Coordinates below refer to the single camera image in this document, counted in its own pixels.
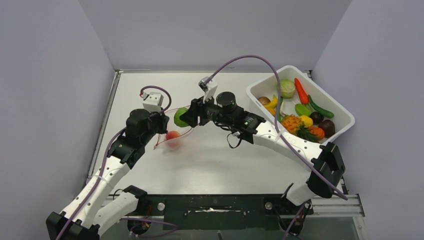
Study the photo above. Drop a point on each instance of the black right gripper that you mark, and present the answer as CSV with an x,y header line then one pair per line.
x,y
191,116

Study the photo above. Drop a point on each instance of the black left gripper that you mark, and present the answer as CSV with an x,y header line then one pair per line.
x,y
163,120

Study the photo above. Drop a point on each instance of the toy peach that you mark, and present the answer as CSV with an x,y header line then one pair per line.
x,y
172,139

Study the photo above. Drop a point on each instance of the clear zip bag orange zipper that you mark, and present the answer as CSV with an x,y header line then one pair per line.
x,y
183,130

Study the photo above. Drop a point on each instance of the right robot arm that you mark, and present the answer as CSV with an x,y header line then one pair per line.
x,y
324,162

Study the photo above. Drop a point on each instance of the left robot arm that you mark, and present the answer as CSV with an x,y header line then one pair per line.
x,y
84,218

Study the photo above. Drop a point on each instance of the brown onion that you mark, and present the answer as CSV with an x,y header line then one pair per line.
x,y
264,100

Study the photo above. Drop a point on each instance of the yellow banana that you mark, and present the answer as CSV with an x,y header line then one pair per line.
x,y
273,103

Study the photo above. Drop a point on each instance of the orange fruit piece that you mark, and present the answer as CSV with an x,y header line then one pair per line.
x,y
271,110

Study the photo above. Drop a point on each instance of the green bean pod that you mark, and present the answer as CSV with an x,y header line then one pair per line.
x,y
281,113

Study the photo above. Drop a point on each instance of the pale green cabbage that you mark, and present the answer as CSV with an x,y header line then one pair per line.
x,y
287,88

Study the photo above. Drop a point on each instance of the toy pineapple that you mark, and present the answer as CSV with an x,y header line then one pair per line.
x,y
295,126

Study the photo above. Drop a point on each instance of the light green pepper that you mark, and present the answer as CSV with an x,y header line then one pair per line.
x,y
302,109

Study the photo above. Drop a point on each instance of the red chili pepper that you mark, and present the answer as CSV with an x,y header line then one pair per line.
x,y
303,97

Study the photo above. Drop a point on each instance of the dark avocado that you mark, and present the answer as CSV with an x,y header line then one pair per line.
x,y
316,117

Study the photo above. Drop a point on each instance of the orange pumpkin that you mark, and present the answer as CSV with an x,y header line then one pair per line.
x,y
318,132

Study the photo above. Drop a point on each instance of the dark green cucumber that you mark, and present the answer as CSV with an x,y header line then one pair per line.
x,y
326,113

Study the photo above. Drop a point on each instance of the dark red beet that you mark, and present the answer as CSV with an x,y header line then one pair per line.
x,y
328,127

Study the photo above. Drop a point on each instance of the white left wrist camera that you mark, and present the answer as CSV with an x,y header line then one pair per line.
x,y
152,102

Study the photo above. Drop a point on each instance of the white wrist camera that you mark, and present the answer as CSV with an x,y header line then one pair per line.
x,y
152,102
209,88

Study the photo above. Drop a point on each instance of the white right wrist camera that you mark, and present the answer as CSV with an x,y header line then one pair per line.
x,y
209,88

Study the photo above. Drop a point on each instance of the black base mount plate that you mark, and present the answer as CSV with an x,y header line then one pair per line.
x,y
220,212

